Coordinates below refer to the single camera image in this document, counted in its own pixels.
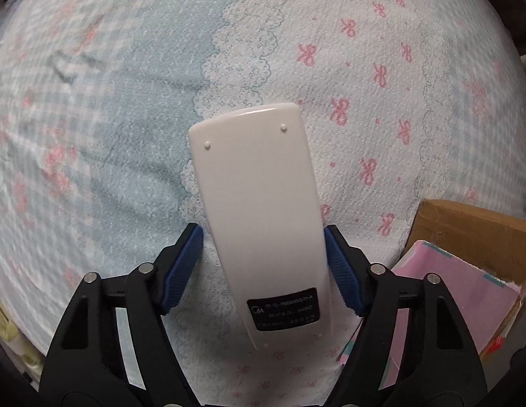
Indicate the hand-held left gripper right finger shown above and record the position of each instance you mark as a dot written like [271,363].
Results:
[343,275]

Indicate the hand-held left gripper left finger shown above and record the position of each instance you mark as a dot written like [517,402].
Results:
[182,271]

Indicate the white remote control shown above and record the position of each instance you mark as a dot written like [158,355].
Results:
[254,199]

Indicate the pink patterned cardboard box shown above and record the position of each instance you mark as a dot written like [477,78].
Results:
[458,280]

